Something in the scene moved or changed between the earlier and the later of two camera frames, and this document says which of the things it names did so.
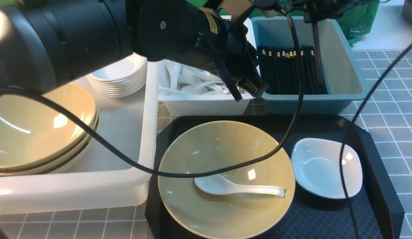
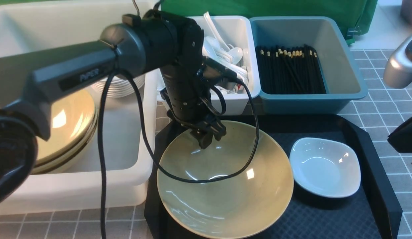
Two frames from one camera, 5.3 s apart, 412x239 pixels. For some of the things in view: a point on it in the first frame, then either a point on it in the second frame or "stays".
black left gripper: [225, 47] → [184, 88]
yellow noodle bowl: [218, 214] stays
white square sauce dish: [315, 164] stays
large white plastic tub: [103, 180] stays
